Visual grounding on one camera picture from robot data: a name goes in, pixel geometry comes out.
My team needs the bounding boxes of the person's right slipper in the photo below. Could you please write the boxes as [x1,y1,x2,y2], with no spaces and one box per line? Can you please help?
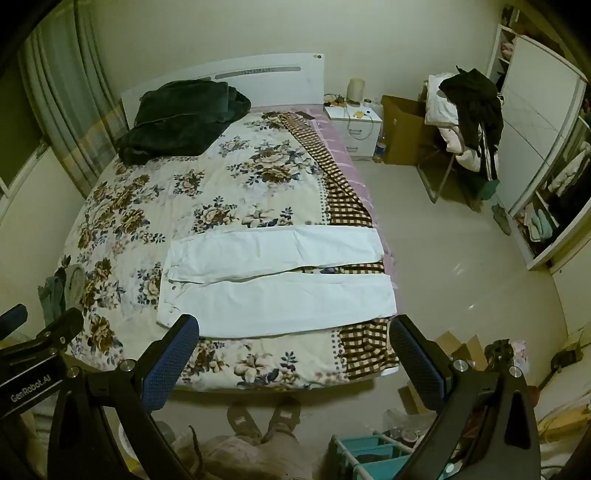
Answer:
[265,396,304,440]

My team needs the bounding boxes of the grey floor slippers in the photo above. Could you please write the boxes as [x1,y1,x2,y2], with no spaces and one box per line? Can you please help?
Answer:
[491,203,514,236]

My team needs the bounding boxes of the folded clothes pile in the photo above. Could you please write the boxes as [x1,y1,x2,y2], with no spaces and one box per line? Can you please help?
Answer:
[515,203,560,243]

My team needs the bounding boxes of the person's left slipper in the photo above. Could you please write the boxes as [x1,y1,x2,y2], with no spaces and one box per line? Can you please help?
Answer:
[227,399,265,446]

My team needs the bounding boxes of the white bed headboard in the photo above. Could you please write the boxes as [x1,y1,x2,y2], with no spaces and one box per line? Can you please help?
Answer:
[120,53,326,126]

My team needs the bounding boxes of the white wardrobe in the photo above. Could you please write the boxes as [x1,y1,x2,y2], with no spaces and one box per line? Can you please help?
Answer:
[485,4,591,271]

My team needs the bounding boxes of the pale pink garment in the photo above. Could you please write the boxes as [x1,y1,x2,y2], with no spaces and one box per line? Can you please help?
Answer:
[438,126,486,172]

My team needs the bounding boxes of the striped curtain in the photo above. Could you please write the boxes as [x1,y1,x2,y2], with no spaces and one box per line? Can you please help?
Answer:
[18,0,131,199]

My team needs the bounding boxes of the dark green fleece blanket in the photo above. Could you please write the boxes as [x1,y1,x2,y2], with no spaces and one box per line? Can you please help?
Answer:
[115,79,253,165]

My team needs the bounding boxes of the teal storage rack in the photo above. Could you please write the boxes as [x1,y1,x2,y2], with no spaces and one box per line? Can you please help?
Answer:
[329,431,459,480]

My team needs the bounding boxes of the black garment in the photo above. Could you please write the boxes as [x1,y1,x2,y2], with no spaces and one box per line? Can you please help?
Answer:
[438,67,505,182]

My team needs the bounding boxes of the clear plastic bag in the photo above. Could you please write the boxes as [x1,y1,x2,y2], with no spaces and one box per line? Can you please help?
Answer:
[382,406,428,441]

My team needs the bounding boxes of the large cardboard box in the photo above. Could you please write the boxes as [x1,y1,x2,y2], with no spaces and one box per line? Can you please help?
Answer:
[381,95,439,166]

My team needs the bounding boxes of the metal folding chair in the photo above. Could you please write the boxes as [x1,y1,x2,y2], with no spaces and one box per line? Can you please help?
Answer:
[416,74,499,205]

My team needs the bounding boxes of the yellow cloth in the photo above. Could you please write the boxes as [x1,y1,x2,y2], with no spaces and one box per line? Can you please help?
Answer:
[536,397,591,444]

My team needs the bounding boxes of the dark green bag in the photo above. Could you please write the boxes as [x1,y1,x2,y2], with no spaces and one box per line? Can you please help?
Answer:
[475,178,502,200]

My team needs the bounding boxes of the flattened cardboard pieces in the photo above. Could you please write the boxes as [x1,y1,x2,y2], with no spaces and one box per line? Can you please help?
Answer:
[433,331,491,371]

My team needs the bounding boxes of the white nightstand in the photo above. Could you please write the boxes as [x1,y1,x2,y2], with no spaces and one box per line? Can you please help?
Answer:
[323,102,384,161]

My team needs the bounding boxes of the white pants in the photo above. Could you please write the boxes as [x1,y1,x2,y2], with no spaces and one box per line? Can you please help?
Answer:
[157,224,398,339]

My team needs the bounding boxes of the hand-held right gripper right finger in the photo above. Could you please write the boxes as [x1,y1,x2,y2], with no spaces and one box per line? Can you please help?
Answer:
[389,315,542,480]

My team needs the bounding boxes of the grey-green cloth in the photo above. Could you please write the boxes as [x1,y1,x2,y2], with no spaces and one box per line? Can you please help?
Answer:
[39,264,86,325]

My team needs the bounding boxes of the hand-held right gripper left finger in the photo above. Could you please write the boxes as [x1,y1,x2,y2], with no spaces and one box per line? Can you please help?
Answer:
[47,314,201,480]

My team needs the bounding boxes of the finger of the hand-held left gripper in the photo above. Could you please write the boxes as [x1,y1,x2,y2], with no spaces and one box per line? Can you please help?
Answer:
[25,307,85,354]
[0,304,28,329]

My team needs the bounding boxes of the white garment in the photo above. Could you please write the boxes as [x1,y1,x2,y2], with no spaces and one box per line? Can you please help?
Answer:
[424,74,462,126]

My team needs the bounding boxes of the brown checkered blanket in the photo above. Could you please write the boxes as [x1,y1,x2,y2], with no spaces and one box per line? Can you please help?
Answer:
[277,111,402,381]

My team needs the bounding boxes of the floral blanket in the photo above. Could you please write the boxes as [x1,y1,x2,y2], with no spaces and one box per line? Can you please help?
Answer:
[59,108,354,393]

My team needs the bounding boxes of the person's slipper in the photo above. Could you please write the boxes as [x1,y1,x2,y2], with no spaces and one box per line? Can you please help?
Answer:
[265,396,304,440]
[227,399,265,446]

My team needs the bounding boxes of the pink bed sheet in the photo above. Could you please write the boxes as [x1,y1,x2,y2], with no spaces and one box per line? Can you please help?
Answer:
[302,105,403,319]

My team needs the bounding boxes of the hanging pale clothes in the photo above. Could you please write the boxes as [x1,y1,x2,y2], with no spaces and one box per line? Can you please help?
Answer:
[545,143,591,197]

